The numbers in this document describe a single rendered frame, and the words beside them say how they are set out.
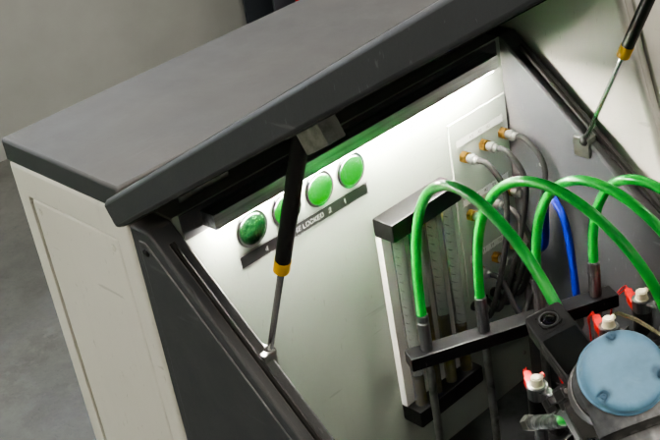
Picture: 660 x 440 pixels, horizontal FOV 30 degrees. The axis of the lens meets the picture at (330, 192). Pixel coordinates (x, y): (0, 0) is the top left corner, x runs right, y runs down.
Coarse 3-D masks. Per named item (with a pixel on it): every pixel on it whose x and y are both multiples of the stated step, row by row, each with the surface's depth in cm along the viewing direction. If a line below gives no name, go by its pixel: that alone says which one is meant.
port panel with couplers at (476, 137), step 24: (504, 96) 187; (456, 120) 181; (480, 120) 184; (504, 120) 188; (456, 144) 182; (480, 144) 185; (504, 144) 190; (456, 168) 183; (480, 168) 187; (504, 168) 191; (480, 192) 189
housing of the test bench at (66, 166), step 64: (320, 0) 195; (384, 0) 190; (192, 64) 179; (256, 64) 175; (320, 64) 171; (64, 128) 166; (128, 128) 162; (192, 128) 159; (64, 192) 158; (64, 256) 168; (128, 256) 153; (64, 320) 178; (128, 320) 161; (128, 384) 171
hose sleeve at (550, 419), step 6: (534, 414) 152; (540, 414) 151; (546, 414) 149; (552, 414) 147; (528, 420) 153; (534, 420) 151; (540, 420) 149; (546, 420) 148; (552, 420) 146; (528, 426) 153; (534, 426) 151; (540, 426) 150; (546, 426) 148; (552, 426) 147; (558, 426) 146; (564, 426) 146
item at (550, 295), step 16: (432, 192) 155; (464, 192) 147; (416, 208) 161; (480, 208) 144; (416, 224) 163; (496, 224) 142; (416, 240) 165; (512, 240) 140; (416, 256) 168; (528, 256) 139; (416, 272) 169; (416, 288) 171; (544, 288) 138; (416, 304) 172; (416, 320) 174; (560, 416) 145
